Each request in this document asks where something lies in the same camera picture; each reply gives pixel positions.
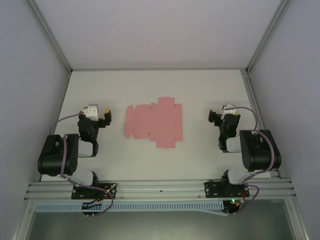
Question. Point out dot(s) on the pink paper box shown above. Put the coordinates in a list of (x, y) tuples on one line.
[(160, 122)]

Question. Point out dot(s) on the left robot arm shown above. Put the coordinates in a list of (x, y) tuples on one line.
[(52, 155)]

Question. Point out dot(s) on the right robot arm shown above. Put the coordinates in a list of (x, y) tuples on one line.
[(260, 152)]

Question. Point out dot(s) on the black controller board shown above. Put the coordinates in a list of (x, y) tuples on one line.
[(91, 208), (231, 206)]

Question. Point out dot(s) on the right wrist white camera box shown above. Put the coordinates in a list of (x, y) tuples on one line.
[(229, 110)]

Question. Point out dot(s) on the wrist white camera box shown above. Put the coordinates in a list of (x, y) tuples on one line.
[(91, 112), (229, 110)]

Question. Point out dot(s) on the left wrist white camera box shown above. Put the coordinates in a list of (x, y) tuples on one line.
[(91, 112)]

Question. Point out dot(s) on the aluminium side rail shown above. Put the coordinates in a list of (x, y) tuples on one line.
[(257, 110)]

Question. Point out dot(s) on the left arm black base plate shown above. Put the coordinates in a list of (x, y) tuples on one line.
[(82, 191)]

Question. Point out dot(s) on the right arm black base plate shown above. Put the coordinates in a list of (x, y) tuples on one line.
[(215, 188)]

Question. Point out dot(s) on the aluminium mounting rail beam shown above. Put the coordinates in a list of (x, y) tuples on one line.
[(160, 187)]

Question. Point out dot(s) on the aluminium frame corner post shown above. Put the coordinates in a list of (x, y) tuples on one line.
[(53, 42), (265, 42)]

